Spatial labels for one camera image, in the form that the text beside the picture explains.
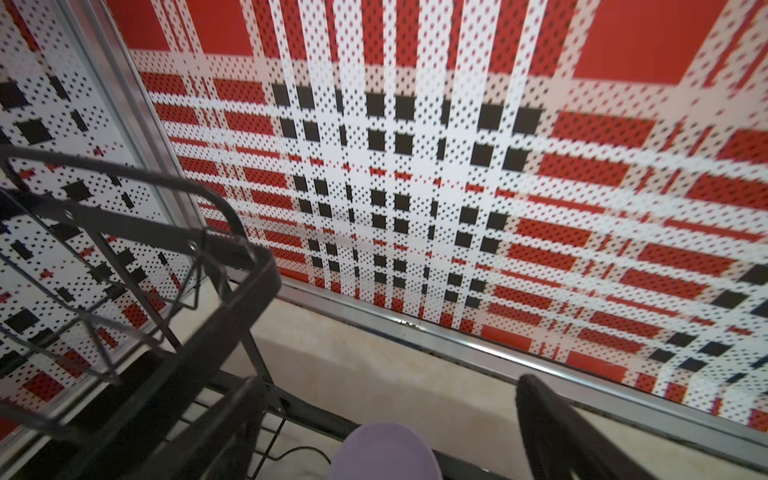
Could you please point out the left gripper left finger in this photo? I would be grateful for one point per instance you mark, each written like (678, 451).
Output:
(219, 444)

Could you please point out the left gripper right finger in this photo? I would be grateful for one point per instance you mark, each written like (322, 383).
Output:
(560, 444)

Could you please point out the lilac plastic cup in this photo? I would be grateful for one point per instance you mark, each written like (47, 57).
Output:
(384, 450)

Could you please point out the black wire dish rack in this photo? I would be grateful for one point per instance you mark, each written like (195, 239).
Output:
(222, 352)

